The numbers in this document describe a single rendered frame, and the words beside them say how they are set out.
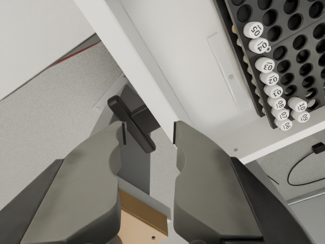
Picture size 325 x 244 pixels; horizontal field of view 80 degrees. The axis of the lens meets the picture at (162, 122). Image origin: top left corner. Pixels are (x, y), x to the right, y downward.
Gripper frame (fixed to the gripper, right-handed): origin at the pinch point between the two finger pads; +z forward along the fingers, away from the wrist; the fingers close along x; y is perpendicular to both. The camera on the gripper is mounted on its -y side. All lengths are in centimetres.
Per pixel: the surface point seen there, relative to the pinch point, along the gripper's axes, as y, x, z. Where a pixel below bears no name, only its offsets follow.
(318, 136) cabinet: 29, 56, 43
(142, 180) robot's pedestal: 38, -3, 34
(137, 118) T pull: 2.6, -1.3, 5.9
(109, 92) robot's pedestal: 32, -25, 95
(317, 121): 4.2, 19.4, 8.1
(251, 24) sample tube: -5.8, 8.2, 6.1
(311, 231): 129, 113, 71
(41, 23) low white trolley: -5.0, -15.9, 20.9
